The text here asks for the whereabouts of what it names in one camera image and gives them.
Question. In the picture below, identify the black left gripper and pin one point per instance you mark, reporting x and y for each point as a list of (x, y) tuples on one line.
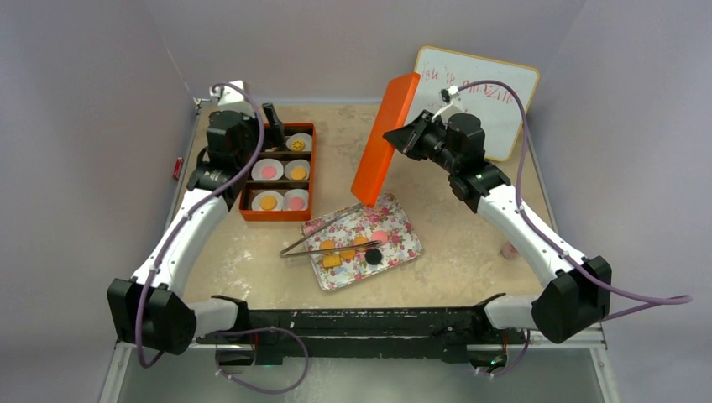
[(273, 133)]

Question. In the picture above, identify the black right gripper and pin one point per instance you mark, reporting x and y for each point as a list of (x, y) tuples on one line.
[(408, 138)]

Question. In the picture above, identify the flower shaped yellow cookie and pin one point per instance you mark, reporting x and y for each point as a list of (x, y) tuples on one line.
[(297, 145)]

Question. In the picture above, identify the pink round cookie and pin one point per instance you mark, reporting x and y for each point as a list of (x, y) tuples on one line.
[(269, 172), (380, 236)]

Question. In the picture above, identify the orange cookie box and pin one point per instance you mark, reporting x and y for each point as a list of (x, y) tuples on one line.
[(282, 185)]

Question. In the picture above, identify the orange box lid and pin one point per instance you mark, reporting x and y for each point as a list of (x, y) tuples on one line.
[(378, 152)]

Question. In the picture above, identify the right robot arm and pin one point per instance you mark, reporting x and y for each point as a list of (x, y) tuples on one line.
[(574, 294)]

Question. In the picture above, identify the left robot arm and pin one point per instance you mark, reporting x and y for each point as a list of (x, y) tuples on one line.
[(147, 309)]

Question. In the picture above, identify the white paper cup back right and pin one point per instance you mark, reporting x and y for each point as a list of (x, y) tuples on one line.
[(304, 136)]

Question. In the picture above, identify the white paper cup middle right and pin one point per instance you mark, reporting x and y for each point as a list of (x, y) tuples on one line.
[(294, 163)]

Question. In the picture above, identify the white paper cup middle left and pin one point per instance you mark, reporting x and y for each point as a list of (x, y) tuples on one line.
[(256, 169)]

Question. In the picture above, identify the white paper cup front left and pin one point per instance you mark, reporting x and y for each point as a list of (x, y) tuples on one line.
[(255, 202)]

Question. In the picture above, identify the white dry-erase board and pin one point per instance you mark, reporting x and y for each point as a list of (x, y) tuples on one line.
[(492, 104)]

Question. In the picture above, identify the round orange cookie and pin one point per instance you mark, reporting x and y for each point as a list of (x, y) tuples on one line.
[(327, 244)]

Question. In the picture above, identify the floral serving tray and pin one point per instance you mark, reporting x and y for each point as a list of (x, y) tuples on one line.
[(343, 226)]

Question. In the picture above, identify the black round cookie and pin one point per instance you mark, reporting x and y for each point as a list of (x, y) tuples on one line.
[(373, 256)]

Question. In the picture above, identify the square orange biscuit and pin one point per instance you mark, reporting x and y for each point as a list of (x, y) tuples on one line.
[(331, 261)]

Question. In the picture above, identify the pink eraser cap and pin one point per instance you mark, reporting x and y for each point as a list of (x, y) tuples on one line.
[(508, 251)]

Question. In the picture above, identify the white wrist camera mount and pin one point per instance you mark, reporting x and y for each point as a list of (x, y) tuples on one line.
[(452, 104)]

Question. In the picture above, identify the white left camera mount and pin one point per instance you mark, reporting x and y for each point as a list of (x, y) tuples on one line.
[(230, 100)]

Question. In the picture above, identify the red wall clip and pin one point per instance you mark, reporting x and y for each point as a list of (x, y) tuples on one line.
[(177, 169)]

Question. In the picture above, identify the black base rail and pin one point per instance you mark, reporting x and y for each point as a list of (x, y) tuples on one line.
[(451, 334)]

